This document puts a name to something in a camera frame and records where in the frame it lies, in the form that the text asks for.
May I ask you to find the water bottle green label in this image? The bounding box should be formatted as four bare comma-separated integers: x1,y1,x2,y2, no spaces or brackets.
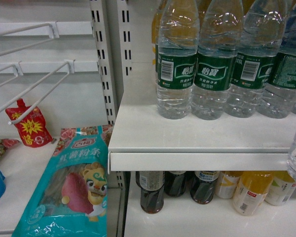
156,0,200,119

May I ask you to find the dark oolong tea bottle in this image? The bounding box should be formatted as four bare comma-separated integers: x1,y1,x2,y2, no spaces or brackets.
135,171,165,214

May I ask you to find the white display hook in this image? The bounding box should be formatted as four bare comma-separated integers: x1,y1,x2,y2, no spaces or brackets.
7,59,76,125

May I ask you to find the teal sweet potato noodle bag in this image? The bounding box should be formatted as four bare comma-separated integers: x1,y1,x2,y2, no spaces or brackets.
13,125,113,237

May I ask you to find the red sauce pouch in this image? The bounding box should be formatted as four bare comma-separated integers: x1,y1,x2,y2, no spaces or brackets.
5,99,53,148

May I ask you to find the orange juice bottle white label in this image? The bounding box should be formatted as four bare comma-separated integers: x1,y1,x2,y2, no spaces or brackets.
232,171,274,216

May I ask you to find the white slotted upright post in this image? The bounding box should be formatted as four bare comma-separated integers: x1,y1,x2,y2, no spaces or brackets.
90,0,117,124

